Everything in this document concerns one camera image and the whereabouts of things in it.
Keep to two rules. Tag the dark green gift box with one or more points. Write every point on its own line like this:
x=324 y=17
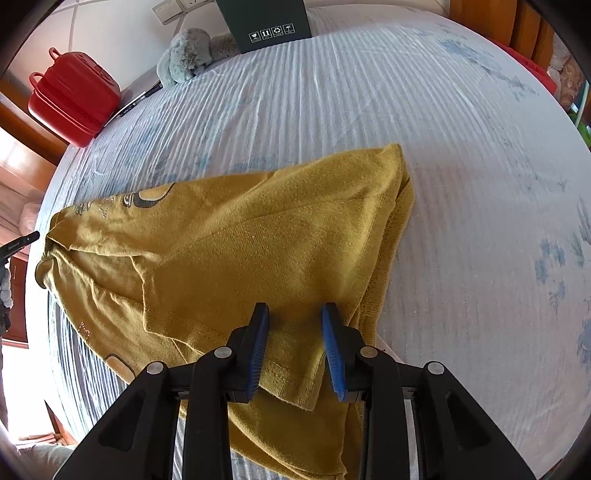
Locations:
x=257 y=24

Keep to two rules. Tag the red bear suitcase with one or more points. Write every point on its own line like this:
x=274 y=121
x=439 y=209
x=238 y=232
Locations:
x=74 y=97

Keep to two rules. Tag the red cloth at bedside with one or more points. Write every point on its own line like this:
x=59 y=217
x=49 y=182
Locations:
x=537 y=71

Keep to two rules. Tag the mustard yellow garment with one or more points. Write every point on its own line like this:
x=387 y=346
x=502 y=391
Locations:
x=167 y=273

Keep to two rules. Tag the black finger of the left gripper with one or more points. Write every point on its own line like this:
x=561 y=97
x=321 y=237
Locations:
x=15 y=246

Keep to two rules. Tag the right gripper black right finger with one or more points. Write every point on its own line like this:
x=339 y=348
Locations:
x=426 y=407

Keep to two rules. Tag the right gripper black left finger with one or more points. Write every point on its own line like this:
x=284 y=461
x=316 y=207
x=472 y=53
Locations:
x=135 y=438

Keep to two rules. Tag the wooden headboard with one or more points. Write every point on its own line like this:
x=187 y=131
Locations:
x=512 y=23

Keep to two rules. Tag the grey plush toy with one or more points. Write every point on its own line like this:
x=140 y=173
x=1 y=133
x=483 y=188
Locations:
x=190 y=53

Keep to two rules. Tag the white wall socket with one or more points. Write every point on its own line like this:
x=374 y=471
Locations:
x=168 y=10

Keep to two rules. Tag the white striped bed sheet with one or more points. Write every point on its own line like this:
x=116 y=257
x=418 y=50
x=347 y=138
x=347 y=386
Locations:
x=492 y=275

